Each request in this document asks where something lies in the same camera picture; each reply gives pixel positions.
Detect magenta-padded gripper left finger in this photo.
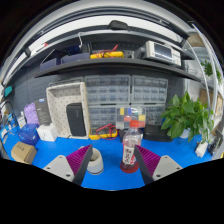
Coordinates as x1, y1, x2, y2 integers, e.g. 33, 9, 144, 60
43, 143, 94, 187

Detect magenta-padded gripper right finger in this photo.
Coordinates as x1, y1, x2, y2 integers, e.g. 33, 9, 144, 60
133, 144, 184, 186

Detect clear red-capped drink bottle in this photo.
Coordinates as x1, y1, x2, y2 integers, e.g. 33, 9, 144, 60
120, 119, 143, 174

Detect beige and grey ceramic mug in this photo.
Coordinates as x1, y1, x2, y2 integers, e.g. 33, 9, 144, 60
78, 145, 105, 176

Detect flat black box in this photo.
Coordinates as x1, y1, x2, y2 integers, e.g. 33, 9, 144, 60
143, 123, 173, 143

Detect white carton box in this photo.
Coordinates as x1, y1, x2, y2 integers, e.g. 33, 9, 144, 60
35, 122, 58, 143

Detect white power adapter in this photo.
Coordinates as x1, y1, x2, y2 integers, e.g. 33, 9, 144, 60
195, 141, 209, 158

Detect brown cardboard box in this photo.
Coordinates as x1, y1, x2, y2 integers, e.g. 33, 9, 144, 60
10, 141, 38, 165

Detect blue carton box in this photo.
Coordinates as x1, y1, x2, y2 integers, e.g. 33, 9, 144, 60
18, 123, 41, 147

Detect black rounded case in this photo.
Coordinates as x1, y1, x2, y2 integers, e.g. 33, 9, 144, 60
65, 102, 87, 137

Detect yellow multimeter with leads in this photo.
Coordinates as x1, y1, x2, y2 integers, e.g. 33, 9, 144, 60
88, 123, 119, 141

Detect grey small-parts drawer cabinet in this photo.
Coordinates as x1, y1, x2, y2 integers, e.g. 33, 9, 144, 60
87, 104, 118, 129
144, 103, 167, 126
130, 74, 169, 105
83, 74, 132, 106

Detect green potted plant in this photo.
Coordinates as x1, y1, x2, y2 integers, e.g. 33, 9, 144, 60
159, 91, 215, 143

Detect dark grey upright box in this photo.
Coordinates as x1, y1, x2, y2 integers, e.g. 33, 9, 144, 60
34, 97, 53, 127

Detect clear compartment box, coloured parts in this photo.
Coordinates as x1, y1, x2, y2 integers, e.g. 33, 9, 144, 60
115, 105, 147, 130

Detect small white carton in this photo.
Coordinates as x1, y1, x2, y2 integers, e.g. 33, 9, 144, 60
16, 114, 28, 129

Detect purple plastic bag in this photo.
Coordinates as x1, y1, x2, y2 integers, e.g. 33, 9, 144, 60
23, 102, 40, 126

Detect white perforated tray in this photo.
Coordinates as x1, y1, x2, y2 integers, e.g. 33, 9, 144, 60
45, 81, 90, 139

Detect dark overhead shelf unit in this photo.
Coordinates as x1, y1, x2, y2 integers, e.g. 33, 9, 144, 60
3, 19, 201, 83

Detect teal wall-mounted box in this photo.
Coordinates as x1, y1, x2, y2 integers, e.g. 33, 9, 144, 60
3, 85, 14, 98

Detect white wire rack shelf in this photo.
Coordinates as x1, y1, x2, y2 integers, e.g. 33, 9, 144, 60
186, 23, 224, 118

